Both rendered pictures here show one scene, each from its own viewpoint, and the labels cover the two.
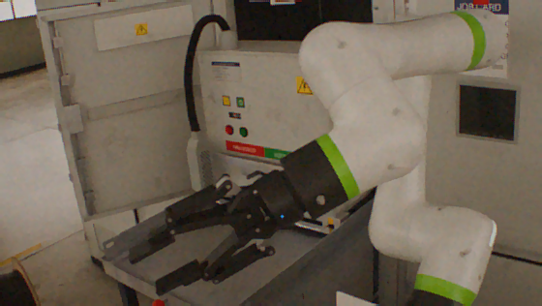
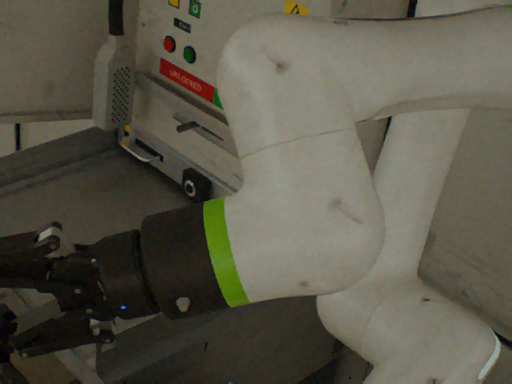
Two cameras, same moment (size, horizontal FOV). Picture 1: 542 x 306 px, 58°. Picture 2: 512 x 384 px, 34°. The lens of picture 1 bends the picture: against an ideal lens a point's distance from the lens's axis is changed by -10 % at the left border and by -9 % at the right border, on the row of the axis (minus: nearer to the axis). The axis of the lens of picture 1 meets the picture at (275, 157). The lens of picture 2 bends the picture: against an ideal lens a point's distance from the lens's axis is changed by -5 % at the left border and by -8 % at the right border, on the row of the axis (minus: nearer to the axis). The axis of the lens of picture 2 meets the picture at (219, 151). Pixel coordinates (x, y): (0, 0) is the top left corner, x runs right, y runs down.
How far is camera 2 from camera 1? 0.20 m
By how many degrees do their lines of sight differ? 10
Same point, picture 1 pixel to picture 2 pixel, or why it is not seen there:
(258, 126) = (214, 53)
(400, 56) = (391, 90)
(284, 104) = not seen: hidden behind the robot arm
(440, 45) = (475, 74)
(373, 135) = (287, 232)
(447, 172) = (486, 211)
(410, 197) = (391, 264)
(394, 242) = (345, 326)
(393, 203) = not seen: hidden behind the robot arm
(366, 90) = (299, 155)
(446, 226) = (423, 331)
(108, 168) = not seen: outside the picture
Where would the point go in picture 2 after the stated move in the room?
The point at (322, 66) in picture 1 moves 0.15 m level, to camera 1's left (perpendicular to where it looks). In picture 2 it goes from (243, 93) to (60, 68)
